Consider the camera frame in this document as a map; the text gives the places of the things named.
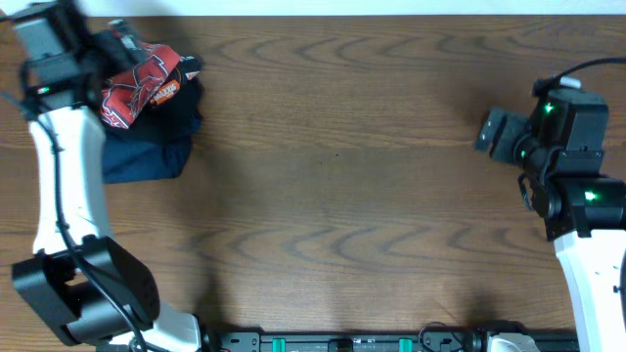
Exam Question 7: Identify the folded navy blue shirt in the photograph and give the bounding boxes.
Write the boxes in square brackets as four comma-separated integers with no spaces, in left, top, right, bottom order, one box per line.
[102,114,201,184]

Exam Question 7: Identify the red orange t-shirt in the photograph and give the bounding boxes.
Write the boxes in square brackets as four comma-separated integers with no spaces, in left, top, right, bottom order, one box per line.
[101,43,181,129]

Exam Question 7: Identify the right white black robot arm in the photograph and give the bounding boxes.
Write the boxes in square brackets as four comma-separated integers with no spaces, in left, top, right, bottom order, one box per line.
[475,88,625,351]

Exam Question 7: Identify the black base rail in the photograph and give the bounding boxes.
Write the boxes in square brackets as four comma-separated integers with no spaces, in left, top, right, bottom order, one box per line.
[214,330,583,352]

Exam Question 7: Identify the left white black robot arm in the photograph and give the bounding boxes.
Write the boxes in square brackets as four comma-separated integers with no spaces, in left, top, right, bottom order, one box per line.
[13,103,202,351]

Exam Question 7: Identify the folded black printed shirt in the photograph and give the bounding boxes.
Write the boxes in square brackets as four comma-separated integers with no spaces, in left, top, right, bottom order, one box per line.
[150,56,202,106]

